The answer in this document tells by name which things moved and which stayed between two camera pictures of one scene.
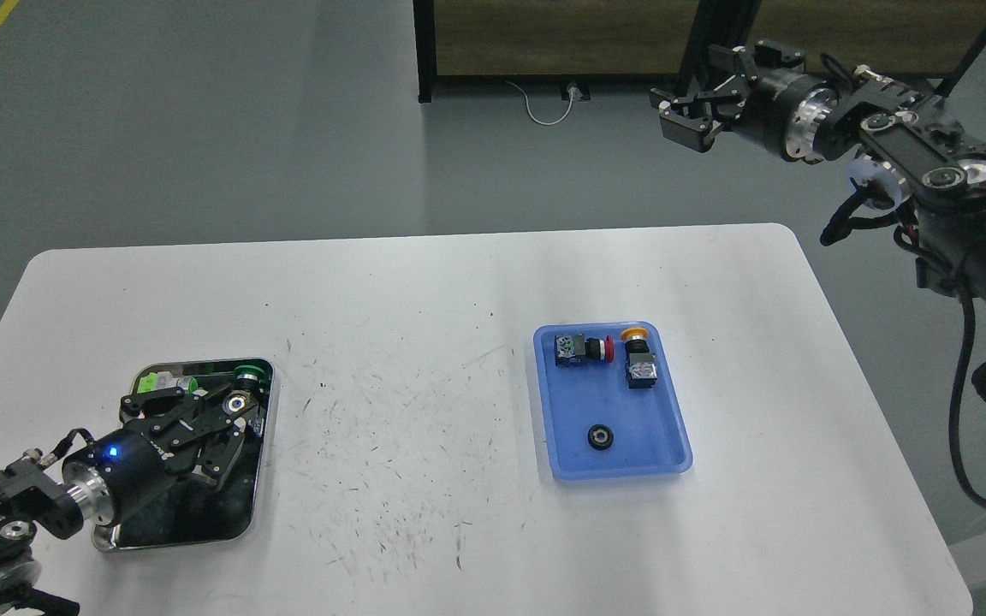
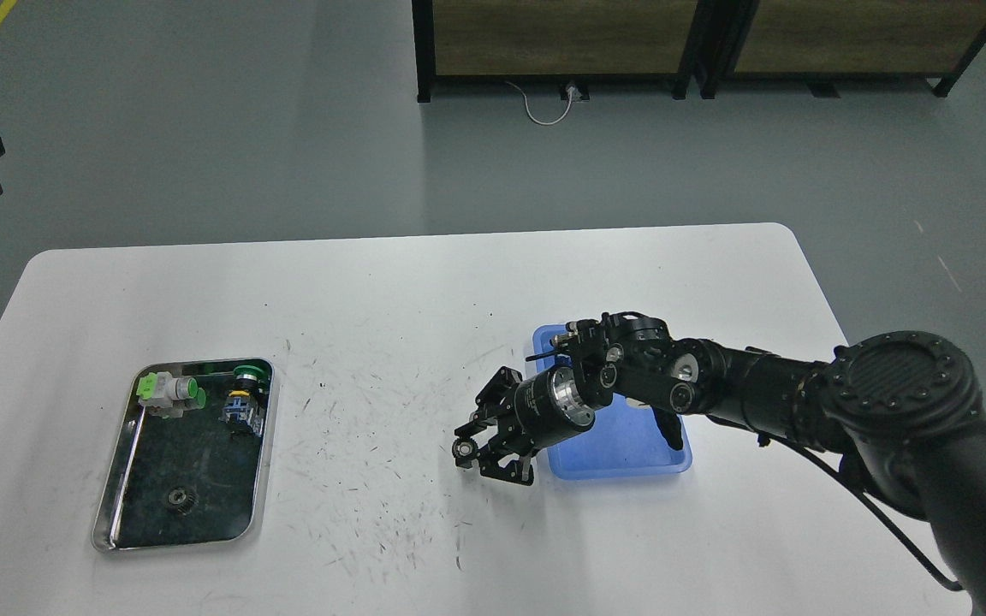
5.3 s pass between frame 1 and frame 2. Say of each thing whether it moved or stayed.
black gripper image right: moved
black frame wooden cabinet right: stayed
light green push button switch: stayed
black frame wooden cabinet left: stayed
